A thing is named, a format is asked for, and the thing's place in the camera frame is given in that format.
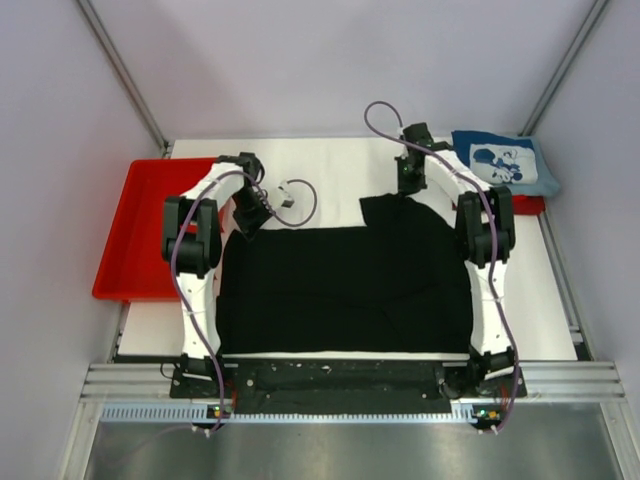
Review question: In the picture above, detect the folded light blue t-shirt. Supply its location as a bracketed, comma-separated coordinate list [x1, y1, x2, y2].
[500, 137, 560, 197]

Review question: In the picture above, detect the folded red t-shirt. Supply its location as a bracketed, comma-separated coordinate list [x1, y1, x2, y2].
[512, 195, 546, 216]

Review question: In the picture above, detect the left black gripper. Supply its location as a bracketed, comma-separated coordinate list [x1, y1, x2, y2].
[231, 187, 275, 242]

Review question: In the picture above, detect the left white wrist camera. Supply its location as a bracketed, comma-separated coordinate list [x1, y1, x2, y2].
[273, 181, 295, 208]

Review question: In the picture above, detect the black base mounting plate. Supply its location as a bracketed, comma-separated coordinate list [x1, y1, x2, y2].
[169, 354, 526, 417]

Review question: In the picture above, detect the left aluminium frame post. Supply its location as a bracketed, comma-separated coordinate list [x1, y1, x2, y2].
[73, 0, 170, 154]

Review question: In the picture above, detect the grey slotted cable duct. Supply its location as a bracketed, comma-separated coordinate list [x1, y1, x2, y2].
[101, 403, 502, 425]

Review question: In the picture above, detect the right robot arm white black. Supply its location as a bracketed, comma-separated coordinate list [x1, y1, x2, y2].
[396, 123, 518, 396]

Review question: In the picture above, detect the red plastic bin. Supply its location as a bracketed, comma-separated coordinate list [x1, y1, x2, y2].
[92, 157, 214, 302]

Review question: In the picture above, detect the black t-shirt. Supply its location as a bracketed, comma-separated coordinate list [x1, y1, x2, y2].
[216, 194, 473, 354]

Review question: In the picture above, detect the right aluminium frame post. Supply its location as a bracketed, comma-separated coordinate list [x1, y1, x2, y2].
[519, 0, 612, 136]

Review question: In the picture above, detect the aluminium frame post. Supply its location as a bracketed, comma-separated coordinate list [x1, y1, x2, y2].
[519, 0, 612, 136]
[73, 0, 170, 154]

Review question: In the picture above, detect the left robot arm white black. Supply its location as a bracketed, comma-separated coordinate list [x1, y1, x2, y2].
[161, 152, 271, 397]

